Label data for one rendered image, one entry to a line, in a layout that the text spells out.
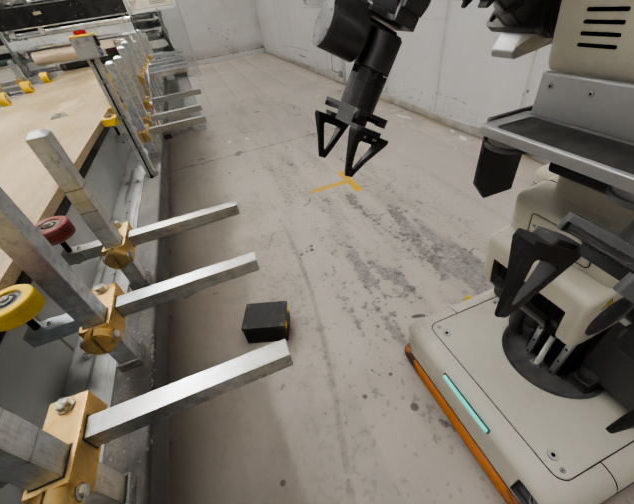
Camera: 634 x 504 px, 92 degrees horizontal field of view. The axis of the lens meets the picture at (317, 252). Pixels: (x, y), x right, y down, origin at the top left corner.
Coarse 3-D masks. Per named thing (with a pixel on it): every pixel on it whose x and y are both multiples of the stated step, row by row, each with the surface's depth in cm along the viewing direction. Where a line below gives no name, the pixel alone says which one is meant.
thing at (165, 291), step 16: (240, 256) 65; (192, 272) 63; (208, 272) 63; (224, 272) 63; (240, 272) 64; (144, 288) 61; (160, 288) 61; (176, 288) 61; (192, 288) 62; (128, 304) 59; (144, 304) 60; (48, 320) 58; (64, 320) 57; (32, 336) 56; (48, 336) 57; (64, 336) 58
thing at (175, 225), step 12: (228, 204) 83; (180, 216) 81; (192, 216) 81; (204, 216) 81; (216, 216) 82; (228, 216) 84; (144, 228) 79; (156, 228) 78; (168, 228) 79; (180, 228) 81; (132, 240) 78; (144, 240) 79; (72, 252) 75; (84, 252) 75; (96, 252) 76; (72, 264) 76
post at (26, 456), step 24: (0, 408) 30; (0, 432) 30; (24, 432) 32; (0, 456) 30; (24, 456) 31; (48, 456) 34; (0, 480) 32; (24, 480) 33; (48, 480) 34; (96, 480) 40; (120, 480) 44
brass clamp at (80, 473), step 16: (80, 400) 42; (96, 400) 44; (48, 416) 41; (64, 416) 40; (80, 416) 40; (48, 432) 39; (64, 432) 39; (80, 432) 39; (80, 448) 38; (96, 448) 41; (80, 464) 37; (96, 464) 40; (64, 480) 35; (80, 480) 36; (32, 496) 34; (48, 496) 34; (64, 496) 34; (80, 496) 35
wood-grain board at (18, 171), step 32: (32, 96) 225; (64, 96) 208; (96, 96) 193; (0, 128) 156; (32, 128) 148; (64, 128) 140; (96, 128) 134; (0, 160) 115; (32, 160) 110; (32, 192) 87; (0, 256) 64; (0, 288) 57
